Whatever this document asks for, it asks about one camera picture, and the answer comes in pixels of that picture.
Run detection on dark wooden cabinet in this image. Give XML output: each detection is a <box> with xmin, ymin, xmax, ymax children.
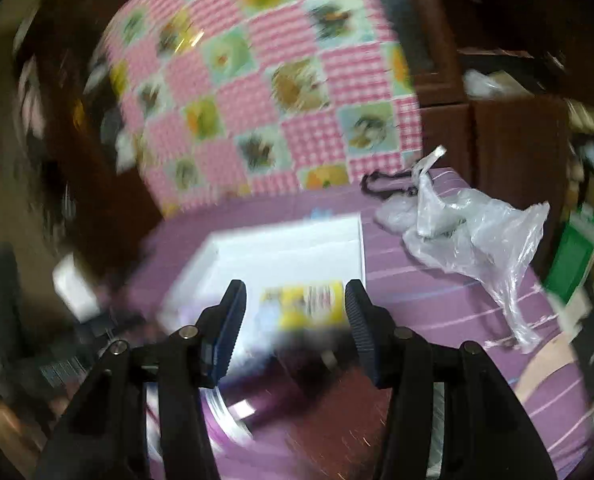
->
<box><xmin>37</xmin><ymin>5</ymin><xmax>165</xmax><ymax>283</ymax></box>

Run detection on brown wooden cabinet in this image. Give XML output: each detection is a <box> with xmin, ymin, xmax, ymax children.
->
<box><xmin>417</xmin><ymin>0</ymin><xmax>574</xmax><ymax>266</ymax></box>

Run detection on yellow packet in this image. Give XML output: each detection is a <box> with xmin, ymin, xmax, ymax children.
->
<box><xmin>259</xmin><ymin>282</ymin><xmax>353</xmax><ymax>333</ymax></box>

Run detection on purple striped bedsheet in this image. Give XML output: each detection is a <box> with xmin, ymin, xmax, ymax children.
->
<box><xmin>137</xmin><ymin>167</ymin><xmax>594</xmax><ymax>480</ymax></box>

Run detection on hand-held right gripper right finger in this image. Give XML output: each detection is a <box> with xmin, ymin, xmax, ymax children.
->
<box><xmin>344</xmin><ymin>280</ymin><xmax>558</xmax><ymax>480</ymax></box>

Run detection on black goggles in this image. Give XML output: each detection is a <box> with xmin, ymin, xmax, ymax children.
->
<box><xmin>359</xmin><ymin>170</ymin><xmax>420</xmax><ymax>197</ymax></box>

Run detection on green box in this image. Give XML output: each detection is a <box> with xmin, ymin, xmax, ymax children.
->
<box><xmin>544</xmin><ymin>204</ymin><xmax>594</xmax><ymax>302</ymax></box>

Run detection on clear plastic bag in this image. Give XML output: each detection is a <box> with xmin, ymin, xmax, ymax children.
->
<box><xmin>374</xmin><ymin>146</ymin><xmax>551</xmax><ymax>355</ymax></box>

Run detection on white cardboard box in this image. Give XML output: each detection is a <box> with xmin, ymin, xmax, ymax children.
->
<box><xmin>159</xmin><ymin>212</ymin><xmax>368</xmax><ymax>333</ymax></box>

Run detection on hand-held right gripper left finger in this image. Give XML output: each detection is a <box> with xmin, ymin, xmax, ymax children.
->
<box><xmin>34</xmin><ymin>280</ymin><xmax>248</xmax><ymax>480</ymax></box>

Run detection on pink checkered printed cloth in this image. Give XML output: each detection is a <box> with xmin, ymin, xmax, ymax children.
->
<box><xmin>102</xmin><ymin>0</ymin><xmax>424</xmax><ymax>217</ymax></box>

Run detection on white sock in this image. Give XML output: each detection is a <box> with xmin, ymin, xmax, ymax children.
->
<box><xmin>52</xmin><ymin>254</ymin><xmax>101</xmax><ymax>322</ymax></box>

